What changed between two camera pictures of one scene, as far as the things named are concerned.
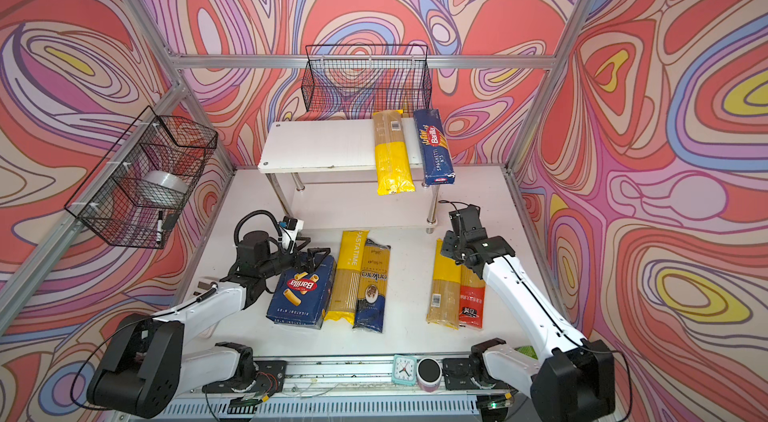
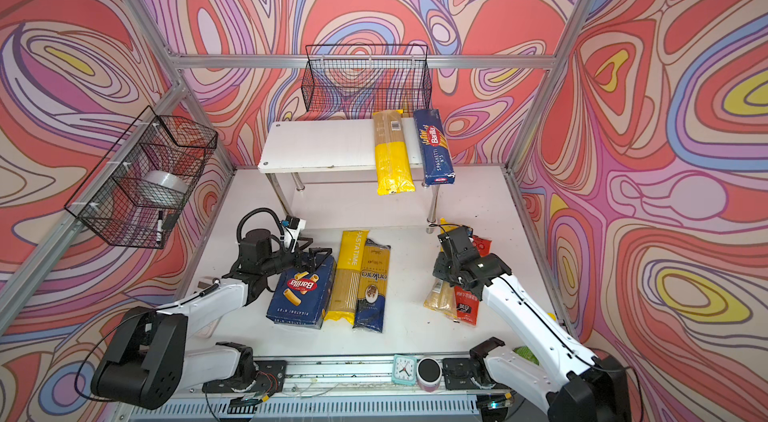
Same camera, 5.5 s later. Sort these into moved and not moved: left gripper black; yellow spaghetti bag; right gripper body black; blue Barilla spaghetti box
Moved: right gripper body black
Not moved: yellow spaghetti bag; left gripper black; blue Barilla spaghetti box
